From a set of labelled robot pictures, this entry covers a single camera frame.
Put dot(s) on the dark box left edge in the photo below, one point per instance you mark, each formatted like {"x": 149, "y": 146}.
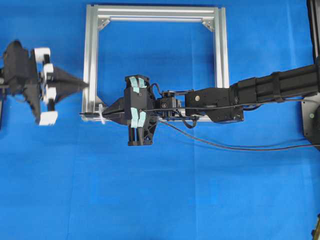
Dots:
{"x": 1, "y": 111}

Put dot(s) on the silver aluminium extrusion frame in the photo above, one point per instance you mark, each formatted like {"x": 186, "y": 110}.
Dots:
{"x": 100, "y": 16}

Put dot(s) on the black vertical rail right edge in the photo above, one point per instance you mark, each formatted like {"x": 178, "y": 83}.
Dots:
{"x": 313, "y": 7}

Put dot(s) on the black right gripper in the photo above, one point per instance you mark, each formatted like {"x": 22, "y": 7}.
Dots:
{"x": 137, "y": 104}

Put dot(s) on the white zip tie loop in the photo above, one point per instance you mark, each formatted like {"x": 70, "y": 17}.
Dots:
{"x": 101, "y": 109}

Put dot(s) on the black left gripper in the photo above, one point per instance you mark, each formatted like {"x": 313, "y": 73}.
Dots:
{"x": 27, "y": 72}

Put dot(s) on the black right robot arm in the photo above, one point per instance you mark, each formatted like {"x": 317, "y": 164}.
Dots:
{"x": 227, "y": 105}

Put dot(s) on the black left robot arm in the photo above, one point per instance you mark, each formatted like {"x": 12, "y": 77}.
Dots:
{"x": 2, "y": 85}

